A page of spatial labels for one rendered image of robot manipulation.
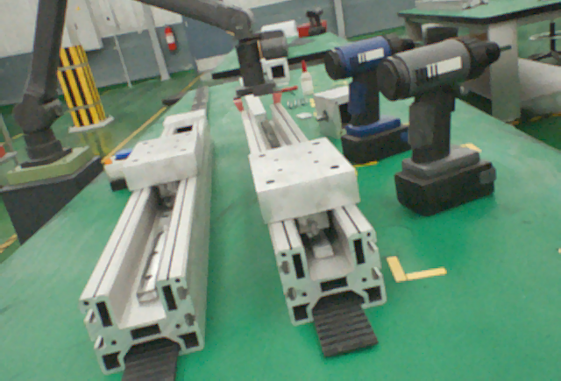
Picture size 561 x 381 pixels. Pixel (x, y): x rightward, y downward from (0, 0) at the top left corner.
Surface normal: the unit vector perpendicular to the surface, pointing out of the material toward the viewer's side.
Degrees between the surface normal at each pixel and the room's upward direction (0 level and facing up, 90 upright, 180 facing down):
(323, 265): 0
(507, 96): 90
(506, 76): 90
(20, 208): 90
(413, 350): 0
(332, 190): 90
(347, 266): 0
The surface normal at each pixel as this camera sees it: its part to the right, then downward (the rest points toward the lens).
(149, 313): -0.19, -0.93
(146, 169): 0.13, 0.29
